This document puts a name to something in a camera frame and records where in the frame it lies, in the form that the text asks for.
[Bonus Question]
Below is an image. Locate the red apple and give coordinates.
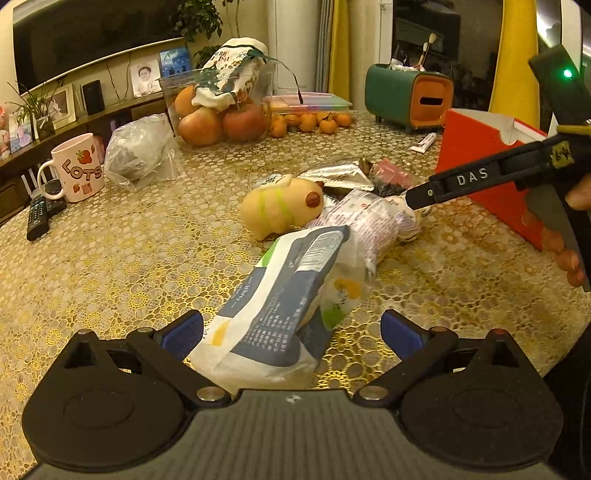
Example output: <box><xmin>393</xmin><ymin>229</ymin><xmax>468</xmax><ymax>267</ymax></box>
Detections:
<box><xmin>223</xmin><ymin>104</ymin><xmax>267</xmax><ymax>143</ymax></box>

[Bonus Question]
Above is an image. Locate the pile of tangerines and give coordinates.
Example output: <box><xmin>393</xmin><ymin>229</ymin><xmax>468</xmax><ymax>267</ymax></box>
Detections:
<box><xmin>269</xmin><ymin>111</ymin><xmax>354</xmax><ymax>138</ymax></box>

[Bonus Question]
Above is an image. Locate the small orange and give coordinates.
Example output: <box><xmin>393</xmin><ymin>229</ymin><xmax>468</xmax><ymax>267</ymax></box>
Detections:
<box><xmin>174</xmin><ymin>87</ymin><xmax>201</xmax><ymax>118</ymax></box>

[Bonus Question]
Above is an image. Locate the clear plastic fruit container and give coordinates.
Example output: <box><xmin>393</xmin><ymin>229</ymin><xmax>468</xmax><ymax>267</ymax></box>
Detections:
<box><xmin>159</xmin><ymin>67</ymin><xmax>273</xmax><ymax>148</ymax></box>

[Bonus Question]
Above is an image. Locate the large green potted plant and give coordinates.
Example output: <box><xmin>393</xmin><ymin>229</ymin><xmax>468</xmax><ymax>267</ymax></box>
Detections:
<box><xmin>171</xmin><ymin>0</ymin><xmax>247</xmax><ymax>68</ymax></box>

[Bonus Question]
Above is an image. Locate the clear plastic bag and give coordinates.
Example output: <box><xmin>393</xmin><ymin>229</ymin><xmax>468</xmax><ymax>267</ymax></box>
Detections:
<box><xmin>104</xmin><ymin>114</ymin><xmax>185</xmax><ymax>192</ymax></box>

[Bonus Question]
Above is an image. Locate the small pink photo frame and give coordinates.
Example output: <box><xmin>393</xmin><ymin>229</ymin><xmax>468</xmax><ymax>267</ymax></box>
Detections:
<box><xmin>7</xmin><ymin>111</ymin><xmax>34</xmax><ymax>154</ymax></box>

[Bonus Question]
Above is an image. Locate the black remote control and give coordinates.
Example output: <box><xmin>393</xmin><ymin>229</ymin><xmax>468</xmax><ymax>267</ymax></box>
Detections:
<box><xmin>27</xmin><ymin>195</ymin><xmax>52</xmax><ymax>241</ymax></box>
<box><xmin>44</xmin><ymin>180</ymin><xmax>68</xmax><ymax>217</ymax></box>

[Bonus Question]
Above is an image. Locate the purple and white snack packet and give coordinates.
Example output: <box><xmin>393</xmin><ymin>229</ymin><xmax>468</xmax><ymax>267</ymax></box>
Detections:
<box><xmin>302</xmin><ymin>189</ymin><xmax>402</xmax><ymax>273</ymax></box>

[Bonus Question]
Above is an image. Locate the baby photo frame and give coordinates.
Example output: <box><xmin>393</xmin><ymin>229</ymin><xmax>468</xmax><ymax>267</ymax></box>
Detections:
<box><xmin>130</xmin><ymin>60</ymin><xmax>161</xmax><ymax>99</ymax></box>

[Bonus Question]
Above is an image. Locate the yellow pig toy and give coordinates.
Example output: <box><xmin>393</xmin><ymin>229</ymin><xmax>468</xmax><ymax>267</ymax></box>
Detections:
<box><xmin>239</xmin><ymin>174</ymin><xmax>324</xmax><ymax>241</ymax></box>

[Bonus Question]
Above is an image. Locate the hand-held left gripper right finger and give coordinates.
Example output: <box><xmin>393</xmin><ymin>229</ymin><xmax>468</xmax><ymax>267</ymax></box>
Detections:
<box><xmin>353</xmin><ymin>308</ymin><xmax>532</xmax><ymax>409</ymax></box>

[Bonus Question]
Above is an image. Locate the white and silver snack packet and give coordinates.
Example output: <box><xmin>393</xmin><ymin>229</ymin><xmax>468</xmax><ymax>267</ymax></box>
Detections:
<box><xmin>298</xmin><ymin>159</ymin><xmax>376</xmax><ymax>192</ymax></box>

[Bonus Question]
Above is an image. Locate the clear bag of black seaweed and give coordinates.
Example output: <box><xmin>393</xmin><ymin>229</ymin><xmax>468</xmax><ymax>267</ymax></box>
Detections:
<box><xmin>369</xmin><ymin>178</ymin><xmax>416</xmax><ymax>200</ymax></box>

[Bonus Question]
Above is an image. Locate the small black speaker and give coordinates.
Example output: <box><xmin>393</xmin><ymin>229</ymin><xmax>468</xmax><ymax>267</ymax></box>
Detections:
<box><xmin>82</xmin><ymin>80</ymin><xmax>106</xmax><ymax>115</ymax></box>

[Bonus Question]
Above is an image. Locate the pink strawberry mug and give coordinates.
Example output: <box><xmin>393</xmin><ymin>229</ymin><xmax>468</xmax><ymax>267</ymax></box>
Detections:
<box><xmin>37</xmin><ymin>133</ymin><xmax>107</xmax><ymax>203</ymax></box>

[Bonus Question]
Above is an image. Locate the green and orange tissue box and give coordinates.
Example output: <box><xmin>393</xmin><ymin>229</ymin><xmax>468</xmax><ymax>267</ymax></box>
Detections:
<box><xmin>365</xmin><ymin>63</ymin><xmax>454</xmax><ymax>134</ymax></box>

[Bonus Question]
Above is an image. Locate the white and blue tissue pack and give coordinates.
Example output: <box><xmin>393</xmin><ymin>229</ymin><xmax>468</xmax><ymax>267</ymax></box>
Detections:
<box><xmin>189</xmin><ymin>225</ymin><xmax>368</xmax><ymax>386</ymax></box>

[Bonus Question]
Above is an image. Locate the pink packet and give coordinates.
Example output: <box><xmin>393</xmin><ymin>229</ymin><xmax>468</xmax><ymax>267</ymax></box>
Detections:
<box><xmin>372</xmin><ymin>159</ymin><xmax>419</xmax><ymax>188</ymax></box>

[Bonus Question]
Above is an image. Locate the yellow curtain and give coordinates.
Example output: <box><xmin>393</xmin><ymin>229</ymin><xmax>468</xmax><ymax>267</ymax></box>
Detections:
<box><xmin>328</xmin><ymin>0</ymin><xmax>352</xmax><ymax>101</ymax></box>

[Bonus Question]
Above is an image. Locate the white photo frame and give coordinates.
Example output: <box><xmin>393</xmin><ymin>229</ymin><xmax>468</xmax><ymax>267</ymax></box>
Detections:
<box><xmin>46</xmin><ymin>85</ymin><xmax>77</xmax><ymax>128</ymax></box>

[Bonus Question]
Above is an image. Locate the blue photo card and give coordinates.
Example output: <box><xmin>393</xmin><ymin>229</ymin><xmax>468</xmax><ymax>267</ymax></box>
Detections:
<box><xmin>160</xmin><ymin>47</ymin><xmax>191</xmax><ymax>78</ymax></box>

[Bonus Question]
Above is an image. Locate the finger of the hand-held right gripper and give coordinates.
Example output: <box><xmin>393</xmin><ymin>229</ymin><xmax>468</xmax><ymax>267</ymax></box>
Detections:
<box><xmin>404</xmin><ymin>140</ymin><xmax>546</xmax><ymax>212</ymax></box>

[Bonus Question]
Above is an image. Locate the large orange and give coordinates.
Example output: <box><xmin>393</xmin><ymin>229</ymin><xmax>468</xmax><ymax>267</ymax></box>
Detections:
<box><xmin>179</xmin><ymin>107</ymin><xmax>225</xmax><ymax>147</ymax></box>

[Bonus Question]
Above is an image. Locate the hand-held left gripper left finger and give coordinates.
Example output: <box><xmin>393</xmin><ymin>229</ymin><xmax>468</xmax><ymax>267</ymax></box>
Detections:
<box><xmin>60</xmin><ymin>308</ymin><xmax>232</xmax><ymax>409</ymax></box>

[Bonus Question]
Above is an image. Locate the television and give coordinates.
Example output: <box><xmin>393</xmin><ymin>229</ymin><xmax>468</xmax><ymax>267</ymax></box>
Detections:
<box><xmin>13</xmin><ymin>0</ymin><xmax>190</xmax><ymax>90</ymax></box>

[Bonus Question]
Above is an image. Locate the red cardboard box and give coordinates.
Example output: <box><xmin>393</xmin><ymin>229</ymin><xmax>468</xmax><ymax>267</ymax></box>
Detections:
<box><xmin>434</xmin><ymin>108</ymin><xmax>561</xmax><ymax>252</ymax></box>

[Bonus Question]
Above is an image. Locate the small potted plant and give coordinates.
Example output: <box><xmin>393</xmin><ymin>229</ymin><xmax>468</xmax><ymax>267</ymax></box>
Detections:
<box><xmin>7</xmin><ymin>78</ymin><xmax>63</xmax><ymax>141</ymax></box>

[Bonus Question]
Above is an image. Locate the person's right hand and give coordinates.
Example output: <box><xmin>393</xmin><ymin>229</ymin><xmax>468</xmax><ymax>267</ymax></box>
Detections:
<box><xmin>522</xmin><ymin>178</ymin><xmax>591</xmax><ymax>288</ymax></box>

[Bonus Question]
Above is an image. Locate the white bristle brush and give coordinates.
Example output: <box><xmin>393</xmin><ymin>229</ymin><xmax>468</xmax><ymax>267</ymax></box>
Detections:
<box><xmin>418</xmin><ymin>33</ymin><xmax>438</xmax><ymax>70</ymax></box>

